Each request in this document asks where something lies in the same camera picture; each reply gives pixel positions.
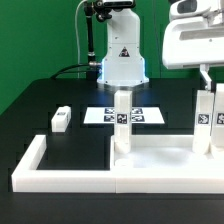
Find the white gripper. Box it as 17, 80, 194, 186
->
162, 0, 224, 91

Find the white desk top tray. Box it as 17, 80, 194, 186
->
110, 135, 224, 171

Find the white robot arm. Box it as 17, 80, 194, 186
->
95, 0, 224, 90

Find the marker tag plate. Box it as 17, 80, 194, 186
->
84, 107, 164, 124

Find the white U-shaped fence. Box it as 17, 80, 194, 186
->
12, 135, 224, 194

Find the black cable bundle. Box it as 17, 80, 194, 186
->
50, 63, 101, 80

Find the grey thin cable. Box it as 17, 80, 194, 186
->
75, 0, 88, 80

